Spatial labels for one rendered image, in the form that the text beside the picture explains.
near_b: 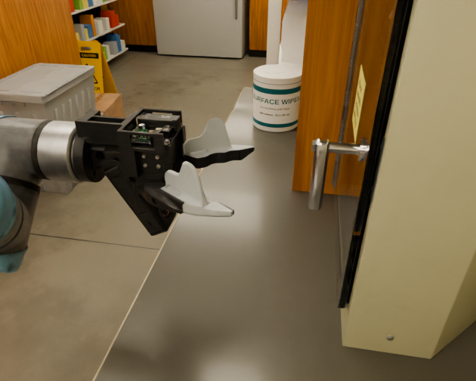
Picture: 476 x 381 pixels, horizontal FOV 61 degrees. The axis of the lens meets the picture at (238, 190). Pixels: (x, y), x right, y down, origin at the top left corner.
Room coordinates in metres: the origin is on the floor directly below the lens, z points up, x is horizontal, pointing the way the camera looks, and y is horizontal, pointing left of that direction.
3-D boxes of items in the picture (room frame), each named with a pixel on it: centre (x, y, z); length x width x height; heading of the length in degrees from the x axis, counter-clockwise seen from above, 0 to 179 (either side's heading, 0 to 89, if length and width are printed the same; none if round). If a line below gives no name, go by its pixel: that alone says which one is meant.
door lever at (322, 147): (0.40, -0.11, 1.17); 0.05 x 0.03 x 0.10; 80
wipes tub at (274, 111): (1.07, -0.11, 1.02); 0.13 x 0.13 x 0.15
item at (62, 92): (2.42, 1.19, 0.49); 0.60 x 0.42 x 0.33; 170
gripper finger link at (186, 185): (0.36, 0.05, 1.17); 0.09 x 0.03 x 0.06; 44
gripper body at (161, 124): (0.44, 0.13, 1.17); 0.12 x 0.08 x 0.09; 80
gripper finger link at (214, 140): (0.48, 0.03, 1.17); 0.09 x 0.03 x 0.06; 116
